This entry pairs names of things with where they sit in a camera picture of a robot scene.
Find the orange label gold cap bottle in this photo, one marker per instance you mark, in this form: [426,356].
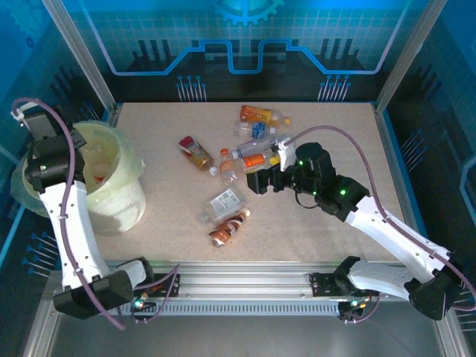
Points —
[254,160]

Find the small clear orange cap bottle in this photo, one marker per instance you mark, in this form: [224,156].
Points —
[228,171]

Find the clear square white label bottle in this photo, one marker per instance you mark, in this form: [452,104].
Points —
[225,202]

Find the clear bottle blue label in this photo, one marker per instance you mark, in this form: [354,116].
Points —
[258,130]

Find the clear beige label bottle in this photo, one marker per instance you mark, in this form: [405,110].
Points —
[96,154]

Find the copper brown bottle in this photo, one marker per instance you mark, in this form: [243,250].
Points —
[227,230]

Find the red label tea bottle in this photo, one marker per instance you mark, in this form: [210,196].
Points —
[195,152]

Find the pale yellow round bin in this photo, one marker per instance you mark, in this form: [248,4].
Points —
[122,208]

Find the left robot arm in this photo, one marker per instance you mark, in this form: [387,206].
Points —
[70,223]

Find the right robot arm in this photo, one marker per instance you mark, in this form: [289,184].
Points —
[390,230]

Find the orange label yellow cap bottle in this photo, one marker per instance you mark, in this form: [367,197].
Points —
[256,114]

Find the black connector with LEDs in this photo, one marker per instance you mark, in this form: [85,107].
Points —
[143,304]
[351,308]

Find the grey metal panel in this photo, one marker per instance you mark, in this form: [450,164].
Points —
[241,338]

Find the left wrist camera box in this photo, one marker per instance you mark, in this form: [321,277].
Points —
[39,124]

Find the aluminium table side rail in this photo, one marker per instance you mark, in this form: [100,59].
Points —
[389,148]
[111,115]

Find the aluminium mounting rail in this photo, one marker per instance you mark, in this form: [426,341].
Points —
[241,279]

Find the aluminium frame post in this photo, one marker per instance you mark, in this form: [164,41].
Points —
[409,56]
[82,56]

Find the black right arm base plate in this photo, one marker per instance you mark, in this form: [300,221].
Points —
[323,286]

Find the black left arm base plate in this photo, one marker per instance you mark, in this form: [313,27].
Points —
[163,286]

